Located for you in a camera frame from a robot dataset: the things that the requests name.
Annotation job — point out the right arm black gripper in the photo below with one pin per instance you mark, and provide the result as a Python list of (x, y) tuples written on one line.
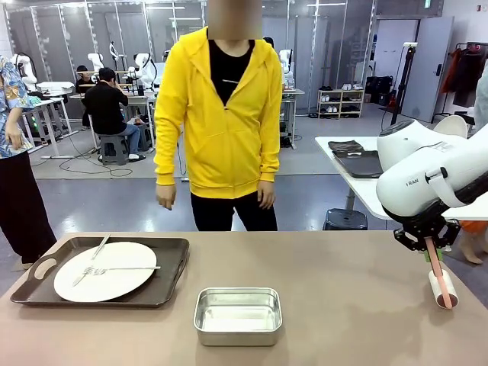
[(429, 230)]

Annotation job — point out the right forearm yellow sleeve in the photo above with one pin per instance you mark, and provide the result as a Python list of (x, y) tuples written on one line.
[(165, 160)]

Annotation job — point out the left forearm yellow sleeve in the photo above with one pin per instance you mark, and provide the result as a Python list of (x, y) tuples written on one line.
[(270, 164)]

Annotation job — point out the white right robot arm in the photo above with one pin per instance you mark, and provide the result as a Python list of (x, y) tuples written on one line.
[(411, 183)]

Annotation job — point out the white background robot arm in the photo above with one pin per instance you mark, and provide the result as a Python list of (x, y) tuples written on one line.
[(145, 70), (24, 68), (95, 63), (286, 65)]

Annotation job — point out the person's left hand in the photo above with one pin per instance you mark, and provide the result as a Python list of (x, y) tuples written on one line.
[(267, 194)]

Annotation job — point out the person's right hand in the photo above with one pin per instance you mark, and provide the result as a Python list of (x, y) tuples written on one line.
[(165, 196)]

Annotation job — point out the bystander bare hand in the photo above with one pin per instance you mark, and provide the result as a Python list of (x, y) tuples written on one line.
[(14, 135)]

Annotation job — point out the white side table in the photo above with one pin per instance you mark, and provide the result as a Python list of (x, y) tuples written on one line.
[(366, 187)]

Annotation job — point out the black round stool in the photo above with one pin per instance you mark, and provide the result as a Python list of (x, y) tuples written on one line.
[(345, 219)]

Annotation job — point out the folded dark grey cloth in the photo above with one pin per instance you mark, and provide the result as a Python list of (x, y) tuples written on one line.
[(345, 146)]

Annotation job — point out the black bags pile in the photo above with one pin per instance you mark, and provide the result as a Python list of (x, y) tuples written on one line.
[(379, 89)]

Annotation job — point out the white shoe rack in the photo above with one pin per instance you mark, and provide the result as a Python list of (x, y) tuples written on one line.
[(341, 103)]

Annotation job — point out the clothes rack with garments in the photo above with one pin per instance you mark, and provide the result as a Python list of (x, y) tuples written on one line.
[(467, 76)]

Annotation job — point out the grey door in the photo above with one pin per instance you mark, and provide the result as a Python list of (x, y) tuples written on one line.
[(431, 68)]

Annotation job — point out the black tripod stand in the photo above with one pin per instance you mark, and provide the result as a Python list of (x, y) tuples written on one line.
[(409, 53)]

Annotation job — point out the rectangular steel container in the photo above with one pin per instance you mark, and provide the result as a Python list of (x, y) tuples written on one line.
[(236, 324)]

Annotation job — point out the person in yellow hoodie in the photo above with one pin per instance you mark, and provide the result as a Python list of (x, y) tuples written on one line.
[(225, 152)]

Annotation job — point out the silver fork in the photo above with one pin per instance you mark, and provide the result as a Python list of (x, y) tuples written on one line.
[(101, 247), (133, 268)]

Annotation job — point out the large white round plate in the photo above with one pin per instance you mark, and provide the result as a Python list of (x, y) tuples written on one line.
[(122, 259)]

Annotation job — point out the white background desk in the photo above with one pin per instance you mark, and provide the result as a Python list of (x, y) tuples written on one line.
[(139, 100), (49, 103)]

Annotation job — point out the grey plastic stool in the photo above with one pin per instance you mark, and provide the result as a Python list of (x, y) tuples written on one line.
[(113, 148)]

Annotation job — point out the seated person black shirt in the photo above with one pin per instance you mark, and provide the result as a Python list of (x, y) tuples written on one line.
[(103, 110)]

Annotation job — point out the silver knife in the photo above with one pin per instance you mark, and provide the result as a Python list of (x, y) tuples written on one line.
[(79, 281)]

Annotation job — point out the seated person with dark hair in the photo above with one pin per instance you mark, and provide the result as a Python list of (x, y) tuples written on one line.
[(84, 78)]

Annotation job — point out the bystander in floral shirt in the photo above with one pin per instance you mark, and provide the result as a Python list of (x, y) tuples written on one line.
[(19, 190)]

